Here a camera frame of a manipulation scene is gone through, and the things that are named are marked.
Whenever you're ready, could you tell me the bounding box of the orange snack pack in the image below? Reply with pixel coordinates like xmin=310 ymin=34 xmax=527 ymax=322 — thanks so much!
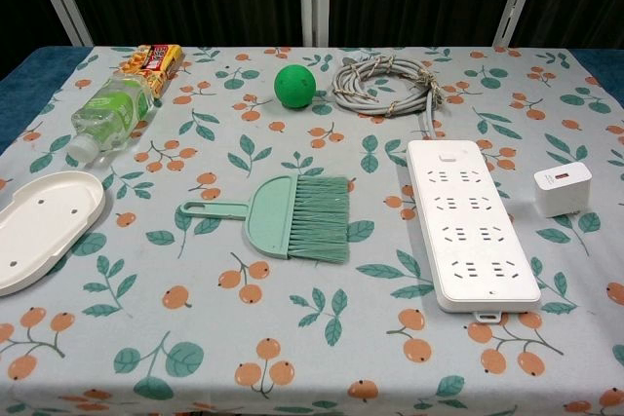
xmin=119 ymin=43 xmax=185 ymax=99

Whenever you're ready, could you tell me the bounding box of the white power strip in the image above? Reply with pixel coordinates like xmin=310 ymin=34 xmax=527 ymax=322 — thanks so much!
xmin=406 ymin=138 xmax=543 ymax=325

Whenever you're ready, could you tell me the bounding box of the green hand brush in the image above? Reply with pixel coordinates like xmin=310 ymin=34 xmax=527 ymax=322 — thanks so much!
xmin=177 ymin=174 xmax=351 ymax=264

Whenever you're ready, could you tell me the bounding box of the clear plastic water bottle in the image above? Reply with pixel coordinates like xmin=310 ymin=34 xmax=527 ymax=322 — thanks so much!
xmin=66 ymin=69 xmax=156 ymax=168

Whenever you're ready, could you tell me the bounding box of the white cable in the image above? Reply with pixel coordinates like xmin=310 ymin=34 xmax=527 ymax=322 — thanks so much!
xmin=331 ymin=56 xmax=448 ymax=140

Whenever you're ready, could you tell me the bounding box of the white charger plug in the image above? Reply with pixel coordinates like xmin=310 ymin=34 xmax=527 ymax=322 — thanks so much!
xmin=533 ymin=161 xmax=585 ymax=219

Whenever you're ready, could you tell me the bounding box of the white oval tray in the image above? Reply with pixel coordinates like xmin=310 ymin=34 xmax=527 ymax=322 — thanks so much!
xmin=0 ymin=170 xmax=106 ymax=297

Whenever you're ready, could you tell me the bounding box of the green ball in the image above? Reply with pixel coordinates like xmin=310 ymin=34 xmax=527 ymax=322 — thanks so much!
xmin=274 ymin=63 xmax=319 ymax=110

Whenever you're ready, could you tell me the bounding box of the blue table cover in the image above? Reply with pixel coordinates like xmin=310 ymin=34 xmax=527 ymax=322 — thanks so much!
xmin=0 ymin=45 xmax=95 ymax=157

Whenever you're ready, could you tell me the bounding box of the floral print tablecloth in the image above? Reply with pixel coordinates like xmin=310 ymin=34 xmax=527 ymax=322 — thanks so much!
xmin=0 ymin=45 xmax=624 ymax=416

